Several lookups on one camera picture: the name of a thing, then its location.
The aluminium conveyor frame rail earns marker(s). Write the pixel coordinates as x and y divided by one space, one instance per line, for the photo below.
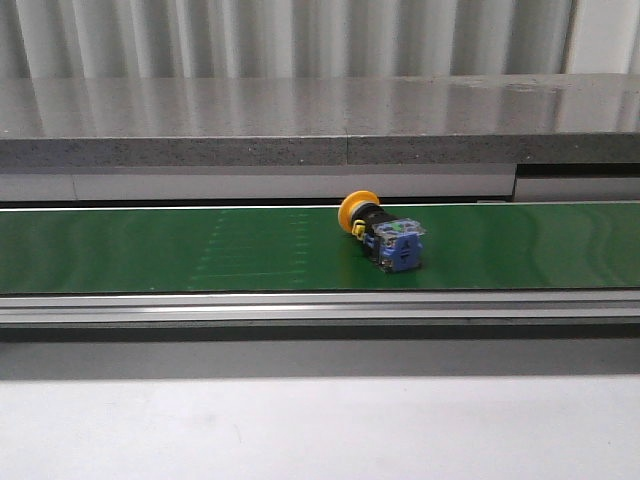
359 309

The yellow push button switch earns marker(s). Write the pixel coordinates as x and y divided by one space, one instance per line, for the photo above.
391 242

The grey stone countertop slab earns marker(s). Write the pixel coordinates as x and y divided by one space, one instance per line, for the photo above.
254 122

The green conveyor belt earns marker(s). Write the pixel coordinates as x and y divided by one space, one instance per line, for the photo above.
164 250

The white corrugated curtain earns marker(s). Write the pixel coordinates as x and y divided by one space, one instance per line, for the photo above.
282 39

